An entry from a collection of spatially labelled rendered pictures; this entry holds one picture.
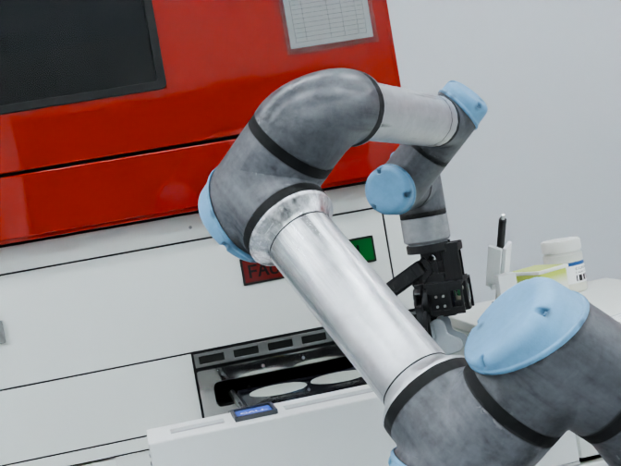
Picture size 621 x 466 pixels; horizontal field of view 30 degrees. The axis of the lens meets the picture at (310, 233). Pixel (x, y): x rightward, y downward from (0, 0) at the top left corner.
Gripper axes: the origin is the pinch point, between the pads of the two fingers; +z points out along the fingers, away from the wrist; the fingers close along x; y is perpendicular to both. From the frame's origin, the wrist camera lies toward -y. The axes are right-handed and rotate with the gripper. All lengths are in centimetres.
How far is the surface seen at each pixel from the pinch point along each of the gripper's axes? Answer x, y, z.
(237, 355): 8.5, -38.2, -4.2
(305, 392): -3.3, -21.8, 1.3
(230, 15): 8, -28, -64
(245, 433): -49, -12, -4
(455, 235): 181, -36, -6
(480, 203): 186, -27, -15
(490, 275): 0.2, 11.2, -13.6
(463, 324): 10.8, 3.0, -4.5
